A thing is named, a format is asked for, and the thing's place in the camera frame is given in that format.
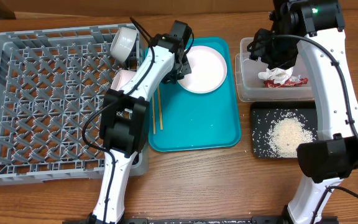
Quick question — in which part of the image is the white napkin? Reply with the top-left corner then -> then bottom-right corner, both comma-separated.
258,67 -> 293,85

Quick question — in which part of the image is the large pink plate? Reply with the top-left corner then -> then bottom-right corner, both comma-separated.
178,46 -> 227,94

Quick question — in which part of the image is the red snack wrapper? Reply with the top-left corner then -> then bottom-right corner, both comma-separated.
264,77 -> 308,88

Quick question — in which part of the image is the pink bowl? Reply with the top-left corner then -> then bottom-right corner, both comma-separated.
111,70 -> 136,91

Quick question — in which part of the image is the grey bowl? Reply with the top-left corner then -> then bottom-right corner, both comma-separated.
110,27 -> 137,62

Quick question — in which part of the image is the white rice pile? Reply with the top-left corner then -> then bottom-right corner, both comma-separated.
252,110 -> 316,159

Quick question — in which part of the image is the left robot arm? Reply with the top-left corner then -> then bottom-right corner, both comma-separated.
82,19 -> 194,223

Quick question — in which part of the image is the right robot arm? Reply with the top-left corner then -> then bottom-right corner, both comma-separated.
247,0 -> 358,223

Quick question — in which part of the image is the clear plastic waste bin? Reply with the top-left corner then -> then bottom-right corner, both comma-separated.
234,37 -> 314,102

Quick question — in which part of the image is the teal plastic serving tray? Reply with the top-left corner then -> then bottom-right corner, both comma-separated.
149,37 -> 241,152

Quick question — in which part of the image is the black rectangular tray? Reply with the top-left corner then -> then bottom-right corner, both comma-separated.
249,101 -> 319,160

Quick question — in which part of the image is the grey plastic dish rack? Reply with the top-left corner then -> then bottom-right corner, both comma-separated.
0,23 -> 150,187

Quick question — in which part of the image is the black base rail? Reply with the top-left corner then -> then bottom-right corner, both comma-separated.
62,216 -> 291,224

